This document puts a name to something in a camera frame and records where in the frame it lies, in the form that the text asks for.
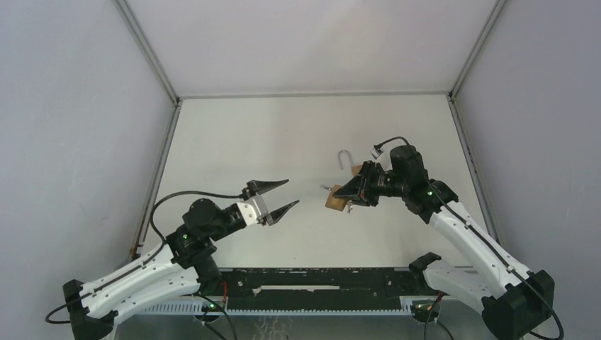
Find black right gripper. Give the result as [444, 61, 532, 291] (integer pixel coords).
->
[334, 160, 409, 207]

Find long shackle brass padlock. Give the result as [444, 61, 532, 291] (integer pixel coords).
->
[337, 149, 361, 176]

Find short shackle brass padlock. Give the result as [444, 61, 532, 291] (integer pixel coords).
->
[320, 184, 347, 212]

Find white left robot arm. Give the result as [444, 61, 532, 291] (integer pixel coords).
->
[62, 179, 296, 339]

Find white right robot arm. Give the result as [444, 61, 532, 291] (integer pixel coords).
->
[332, 143, 565, 339]

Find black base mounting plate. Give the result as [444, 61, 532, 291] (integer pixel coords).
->
[196, 267, 438, 312]

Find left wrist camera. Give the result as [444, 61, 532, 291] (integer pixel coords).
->
[235, 195, 269, 226]

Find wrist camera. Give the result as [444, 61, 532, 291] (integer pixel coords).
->
[235, 195, 269, 226]
[370, 145, 384, 161]

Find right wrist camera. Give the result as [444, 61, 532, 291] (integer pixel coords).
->
[370, 145, 384, 161]

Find black left camera cable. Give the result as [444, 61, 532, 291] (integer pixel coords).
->
[45, 190, 245, 324]

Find white slotted cable duct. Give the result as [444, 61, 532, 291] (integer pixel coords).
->
[140, 300, 414, 316]

